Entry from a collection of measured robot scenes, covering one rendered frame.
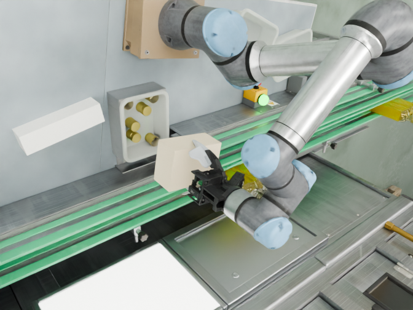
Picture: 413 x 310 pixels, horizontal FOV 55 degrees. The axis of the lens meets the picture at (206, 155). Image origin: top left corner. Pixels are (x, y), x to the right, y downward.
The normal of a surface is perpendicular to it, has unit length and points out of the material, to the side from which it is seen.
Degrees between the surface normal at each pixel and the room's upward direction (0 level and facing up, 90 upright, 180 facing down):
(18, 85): 0
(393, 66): 54
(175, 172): 0
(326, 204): 91
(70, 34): 0
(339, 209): 90
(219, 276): 90
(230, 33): 10
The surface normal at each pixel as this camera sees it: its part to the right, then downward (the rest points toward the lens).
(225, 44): 0.59, 0.28
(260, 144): -0.50, -0.46
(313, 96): -0.21, -0.24
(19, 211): 0.04, -0.86
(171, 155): -0.76, 0.15
